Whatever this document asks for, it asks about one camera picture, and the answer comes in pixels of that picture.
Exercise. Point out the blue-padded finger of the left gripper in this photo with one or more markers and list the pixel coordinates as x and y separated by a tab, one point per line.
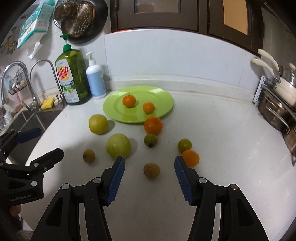
23	137

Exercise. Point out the wall hooks rack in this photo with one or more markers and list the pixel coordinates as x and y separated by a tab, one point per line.
9	46

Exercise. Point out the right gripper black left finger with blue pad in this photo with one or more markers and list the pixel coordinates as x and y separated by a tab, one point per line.
60	220

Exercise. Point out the small orange mandarin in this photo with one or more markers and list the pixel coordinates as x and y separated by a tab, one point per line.
148	107

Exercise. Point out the black frying pan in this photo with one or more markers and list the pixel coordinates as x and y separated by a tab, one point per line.
101	14

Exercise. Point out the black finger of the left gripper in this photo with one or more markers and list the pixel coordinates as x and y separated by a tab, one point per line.
45	162

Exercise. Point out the small yellow-green lime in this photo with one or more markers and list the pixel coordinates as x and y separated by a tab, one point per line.
184	144

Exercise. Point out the small brown fruit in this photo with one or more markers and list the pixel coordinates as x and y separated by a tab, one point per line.
89	156

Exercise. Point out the green plate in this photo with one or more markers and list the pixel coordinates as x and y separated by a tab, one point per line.
113	106

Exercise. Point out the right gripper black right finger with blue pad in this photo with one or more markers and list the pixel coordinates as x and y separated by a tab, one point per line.
238	220

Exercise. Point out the orange with stem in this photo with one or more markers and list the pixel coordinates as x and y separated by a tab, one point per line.
129	101

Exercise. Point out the white blue pump bottle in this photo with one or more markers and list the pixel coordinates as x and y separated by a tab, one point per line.
95	78

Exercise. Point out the stainless steel pot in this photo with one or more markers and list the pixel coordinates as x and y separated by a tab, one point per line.
275	113

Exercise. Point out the wire sink basket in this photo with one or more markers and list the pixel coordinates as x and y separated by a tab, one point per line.
18	83

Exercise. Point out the pale green apple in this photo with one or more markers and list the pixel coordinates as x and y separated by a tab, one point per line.
118	145

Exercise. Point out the large orange fruit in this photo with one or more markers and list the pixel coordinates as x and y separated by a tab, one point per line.
153	125

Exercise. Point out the green dish soap bottle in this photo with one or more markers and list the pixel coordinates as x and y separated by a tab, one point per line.
71	72

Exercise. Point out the green fruit dark stem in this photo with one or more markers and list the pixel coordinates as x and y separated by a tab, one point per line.
150	140

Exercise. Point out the small brass pot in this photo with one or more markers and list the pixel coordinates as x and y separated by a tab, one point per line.
65	10

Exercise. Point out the person's hand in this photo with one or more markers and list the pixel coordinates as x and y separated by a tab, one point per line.
15	210

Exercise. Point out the small brown-yellow fruit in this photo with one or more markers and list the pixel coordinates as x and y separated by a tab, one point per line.
151	170

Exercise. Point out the large yellow-green citrus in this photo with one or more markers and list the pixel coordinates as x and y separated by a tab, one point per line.
98	124

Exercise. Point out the metal colander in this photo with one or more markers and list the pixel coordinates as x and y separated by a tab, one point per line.
81	21

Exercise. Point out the yellow sponge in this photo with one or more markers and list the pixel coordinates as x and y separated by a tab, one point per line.
48	103

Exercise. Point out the chrome kitchen faucet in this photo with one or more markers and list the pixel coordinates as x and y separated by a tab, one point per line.
35	104

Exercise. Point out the teal white paper package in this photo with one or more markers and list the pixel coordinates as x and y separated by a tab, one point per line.
36	25

